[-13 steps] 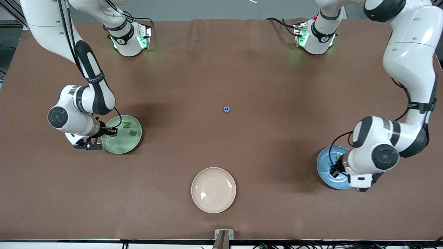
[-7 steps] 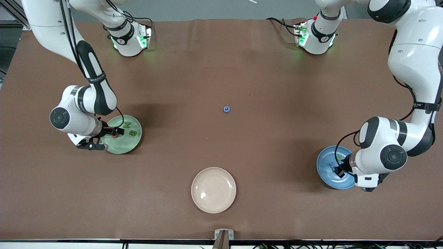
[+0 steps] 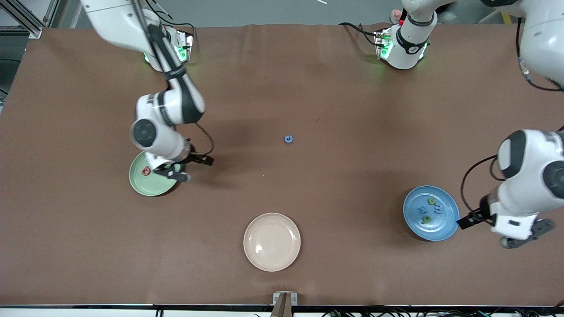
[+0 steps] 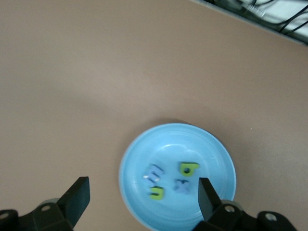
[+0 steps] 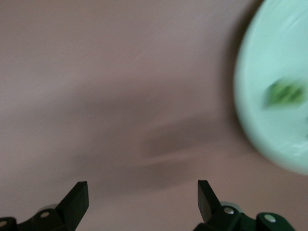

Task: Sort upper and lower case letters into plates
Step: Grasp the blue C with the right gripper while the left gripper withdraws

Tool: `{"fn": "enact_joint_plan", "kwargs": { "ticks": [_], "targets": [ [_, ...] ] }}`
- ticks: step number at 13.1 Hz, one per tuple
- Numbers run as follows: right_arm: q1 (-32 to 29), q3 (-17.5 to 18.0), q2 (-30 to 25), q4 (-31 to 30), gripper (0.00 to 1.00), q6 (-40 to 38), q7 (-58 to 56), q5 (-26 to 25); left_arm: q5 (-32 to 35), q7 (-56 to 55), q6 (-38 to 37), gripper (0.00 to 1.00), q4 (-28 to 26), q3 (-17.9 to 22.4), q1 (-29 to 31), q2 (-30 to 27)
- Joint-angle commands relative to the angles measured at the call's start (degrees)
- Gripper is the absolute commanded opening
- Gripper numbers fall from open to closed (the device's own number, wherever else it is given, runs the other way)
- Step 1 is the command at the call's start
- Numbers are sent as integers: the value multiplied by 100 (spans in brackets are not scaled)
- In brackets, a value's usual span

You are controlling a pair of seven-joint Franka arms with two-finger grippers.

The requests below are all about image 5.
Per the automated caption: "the green plate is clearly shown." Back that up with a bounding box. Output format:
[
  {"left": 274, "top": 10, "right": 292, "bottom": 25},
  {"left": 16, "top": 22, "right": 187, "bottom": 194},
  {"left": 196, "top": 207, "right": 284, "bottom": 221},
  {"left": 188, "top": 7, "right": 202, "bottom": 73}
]
[{"left": 233, "top": 0, "right": 308, "bottom": 175}]

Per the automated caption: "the green letter B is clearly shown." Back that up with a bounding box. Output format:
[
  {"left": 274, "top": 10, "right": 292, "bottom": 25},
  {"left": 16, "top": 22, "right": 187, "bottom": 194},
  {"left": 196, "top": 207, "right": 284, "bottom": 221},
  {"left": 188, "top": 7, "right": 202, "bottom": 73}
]
[{"left": 264, "top": 80, "right": 305, "bottom": 108}]

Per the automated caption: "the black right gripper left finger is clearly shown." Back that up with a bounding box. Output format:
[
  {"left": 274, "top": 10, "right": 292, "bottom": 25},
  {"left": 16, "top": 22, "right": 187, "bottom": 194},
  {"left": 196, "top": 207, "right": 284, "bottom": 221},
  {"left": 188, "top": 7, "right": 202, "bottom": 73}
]
[{"left": 0, "top": 181, "right": 90, "bottom": 231}]

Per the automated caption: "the brown table cover sheet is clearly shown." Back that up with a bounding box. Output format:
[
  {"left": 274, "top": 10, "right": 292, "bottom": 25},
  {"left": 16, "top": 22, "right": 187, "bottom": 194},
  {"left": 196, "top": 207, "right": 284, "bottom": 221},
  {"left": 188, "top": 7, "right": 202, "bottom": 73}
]
[{"left": 0, "top": 0, "right": 308, "bottom": 231}]

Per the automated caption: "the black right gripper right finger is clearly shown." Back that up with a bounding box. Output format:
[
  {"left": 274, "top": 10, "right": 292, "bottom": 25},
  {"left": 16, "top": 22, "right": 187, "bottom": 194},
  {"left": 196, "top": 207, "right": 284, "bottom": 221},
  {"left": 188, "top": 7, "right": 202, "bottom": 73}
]
[{"left": 192, "top": 180, "right": 296, "bottom": 231}]

